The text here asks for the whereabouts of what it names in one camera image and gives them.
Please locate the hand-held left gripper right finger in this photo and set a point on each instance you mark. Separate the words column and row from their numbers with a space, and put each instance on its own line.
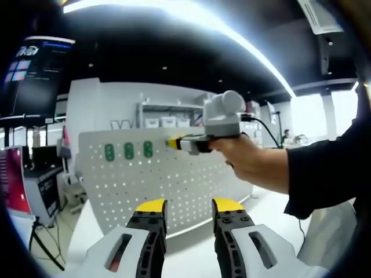
column 229, row 246

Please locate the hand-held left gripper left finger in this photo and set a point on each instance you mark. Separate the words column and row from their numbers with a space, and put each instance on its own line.
column 150, row 246

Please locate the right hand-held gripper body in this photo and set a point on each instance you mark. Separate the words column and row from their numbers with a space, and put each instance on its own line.
column 223, row 116

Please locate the white perforated mounting plate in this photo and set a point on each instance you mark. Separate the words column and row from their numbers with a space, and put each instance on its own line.
column 188, row 173

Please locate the green hook assembly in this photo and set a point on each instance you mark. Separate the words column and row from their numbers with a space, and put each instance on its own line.
column 109, row 152
column 128, row 150
column 147, row 149

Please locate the person's right hand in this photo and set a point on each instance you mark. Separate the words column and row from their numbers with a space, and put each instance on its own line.
column 255, row 162

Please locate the white storage bin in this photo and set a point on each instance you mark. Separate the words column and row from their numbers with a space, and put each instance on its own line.
column 152, row 123
column 168, row 122
column 183, row 122

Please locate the grey metal shelving unit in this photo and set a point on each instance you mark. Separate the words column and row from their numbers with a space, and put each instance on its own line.
column 171, row 108

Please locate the white hanging poster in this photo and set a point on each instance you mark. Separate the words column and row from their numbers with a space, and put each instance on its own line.
column 271, row 111

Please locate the black tripod stand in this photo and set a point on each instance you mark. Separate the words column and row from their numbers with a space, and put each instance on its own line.
column 280, row 127

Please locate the ceiling light strip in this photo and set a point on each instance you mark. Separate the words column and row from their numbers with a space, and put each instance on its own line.
column 261, row 58

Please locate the white chair backrest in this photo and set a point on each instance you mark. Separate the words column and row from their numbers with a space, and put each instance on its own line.
column 327, row 231

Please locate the black banner stand legs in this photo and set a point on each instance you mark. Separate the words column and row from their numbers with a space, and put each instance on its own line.
column 43, row 246

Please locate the grey equipment cabinet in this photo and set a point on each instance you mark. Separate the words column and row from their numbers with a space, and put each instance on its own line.
column 43, row 194

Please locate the black computer monitor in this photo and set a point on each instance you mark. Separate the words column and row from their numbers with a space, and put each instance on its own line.
column 45, row 157

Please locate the ceiling air vent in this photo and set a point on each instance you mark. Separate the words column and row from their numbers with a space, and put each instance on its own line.
column 321, row 16

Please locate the red banner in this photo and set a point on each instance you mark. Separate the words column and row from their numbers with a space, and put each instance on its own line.
column 13, row 179

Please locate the wall letter sign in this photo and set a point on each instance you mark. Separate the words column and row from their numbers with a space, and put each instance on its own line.
column 121, row 124

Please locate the large wall display screen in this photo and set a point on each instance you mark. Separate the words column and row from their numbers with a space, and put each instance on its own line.
column 34, row 81

